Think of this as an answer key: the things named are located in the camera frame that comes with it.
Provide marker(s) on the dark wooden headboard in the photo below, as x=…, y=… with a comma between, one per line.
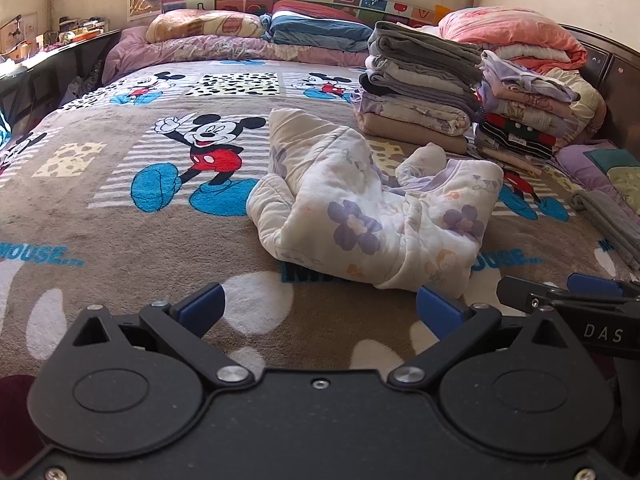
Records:
x=620, y=85

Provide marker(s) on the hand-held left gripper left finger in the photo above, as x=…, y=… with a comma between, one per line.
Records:
x=200, y=305

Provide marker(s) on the orange printed pillow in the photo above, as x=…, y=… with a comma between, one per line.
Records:
x=200, y=25

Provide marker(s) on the cream blanket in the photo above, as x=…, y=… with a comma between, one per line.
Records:
x=425, y=30

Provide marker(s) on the grey folded cloth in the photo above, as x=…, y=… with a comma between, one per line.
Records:
x=610, y=220

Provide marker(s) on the cartoon mouse printed blanket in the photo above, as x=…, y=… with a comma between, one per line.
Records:
x=125, y=240

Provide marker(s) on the blue and red folded quilt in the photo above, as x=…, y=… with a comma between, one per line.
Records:
x=315, y=30

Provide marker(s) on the stack of grey folded clothes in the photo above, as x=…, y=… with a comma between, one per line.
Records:
x=415, y=85

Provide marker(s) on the white floral padded garment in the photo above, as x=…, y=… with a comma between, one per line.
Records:
x=350, y=200

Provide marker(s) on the stack of colourful folded clothes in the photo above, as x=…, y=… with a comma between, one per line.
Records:
x=520, y=110

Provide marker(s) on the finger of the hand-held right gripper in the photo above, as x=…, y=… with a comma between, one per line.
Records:
x=520, y=292
x=600, y=285

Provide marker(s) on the pink folded quilt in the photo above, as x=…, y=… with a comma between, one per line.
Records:
x=500, y=30

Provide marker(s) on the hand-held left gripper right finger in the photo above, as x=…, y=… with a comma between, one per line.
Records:
x=435, y=310

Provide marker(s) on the clutter of small desk items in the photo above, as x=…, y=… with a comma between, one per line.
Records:
x=75, y=27

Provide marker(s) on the cluttered side shelf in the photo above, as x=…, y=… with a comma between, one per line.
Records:
x=40, y=80

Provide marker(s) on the purple patchwork quilt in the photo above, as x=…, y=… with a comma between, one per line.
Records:
x=590, y=160

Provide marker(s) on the mauve floral quilt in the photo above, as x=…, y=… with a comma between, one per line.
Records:
x=200, y=50

